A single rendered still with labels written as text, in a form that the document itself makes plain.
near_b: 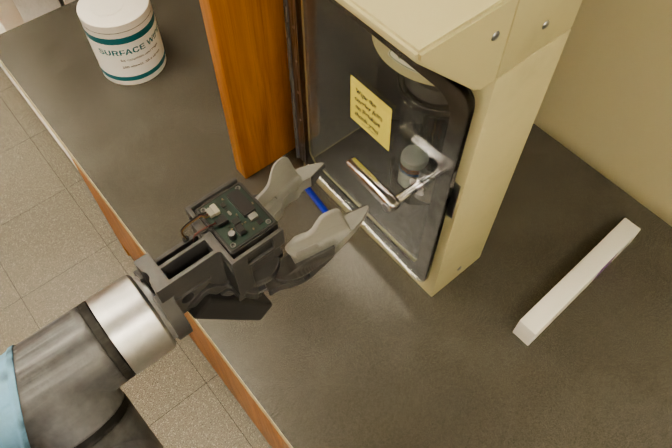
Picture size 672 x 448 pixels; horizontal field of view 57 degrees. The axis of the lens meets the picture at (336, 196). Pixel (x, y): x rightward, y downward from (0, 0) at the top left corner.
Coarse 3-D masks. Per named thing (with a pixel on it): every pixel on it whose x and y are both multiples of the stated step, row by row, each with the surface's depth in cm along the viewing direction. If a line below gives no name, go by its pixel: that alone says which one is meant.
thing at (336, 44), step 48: (336, 48) 74; (384, 48) 66; (336, 96) 81; (384, 96) 71; (432, 96) 63; (336, 144) 89; (432, 144) 68; (336, 192) 99; (432, 192) 74; (384, 240) 94; (432, 240) 81
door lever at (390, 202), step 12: (348, 168) 77; (360, 168) 76; (360, 180) 76; (372, 180) 75; (372, 192) 75; (384, 192) 74; (408, 192) 75; (420, 192) 76; (384, 204) 74; (396, 204) 74
